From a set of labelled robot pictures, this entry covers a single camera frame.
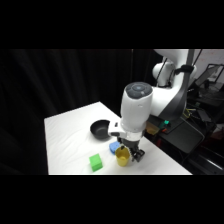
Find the black bowl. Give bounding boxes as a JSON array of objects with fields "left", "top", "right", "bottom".
[{"left": 89, "top": 119, "right": 113, "bottom": 141}]

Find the yellow cable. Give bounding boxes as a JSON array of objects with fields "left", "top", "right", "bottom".
[{"left": 182, "top": 105, "right": 195, "bottom": 120}]

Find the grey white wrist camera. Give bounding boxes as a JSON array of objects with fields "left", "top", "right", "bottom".
[{"left": 107, "top": 121, "right": 122, "bottom": 138}]

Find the black robot stand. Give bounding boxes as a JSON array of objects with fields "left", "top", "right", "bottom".
[{"left": 143, "top": 97, "right": 206, "bottom": 155}]

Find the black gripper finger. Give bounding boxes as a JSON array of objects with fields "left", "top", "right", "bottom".
[
  {"left": 133, "top": 148, "right": 146, "bottom": 164},
  {"left": 127, "top": 147, "right": 136, "bottom": 162}
]

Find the blue sponge block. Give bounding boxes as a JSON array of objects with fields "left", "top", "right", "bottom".
[{"left": 108, "top": 140, "right": 122, "bottom": 156}]

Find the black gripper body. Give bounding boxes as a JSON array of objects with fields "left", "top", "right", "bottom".
[{"left": 118, "top": 134, "right": 145, "bottom": 154}]

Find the green cube block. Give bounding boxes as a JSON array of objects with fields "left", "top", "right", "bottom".
[{"left": 88, "top": 153, "right": 104, "bottom": 173}]

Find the yellow plastic cup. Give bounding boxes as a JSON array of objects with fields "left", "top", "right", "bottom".
[{"left": 114, "top": 146, "right": 132, "bottom": 168}]

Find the dark tilted monitor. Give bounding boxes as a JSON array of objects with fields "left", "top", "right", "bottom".
[{"left": 194, "top": 63, "right": 224, "bottom": 90}]

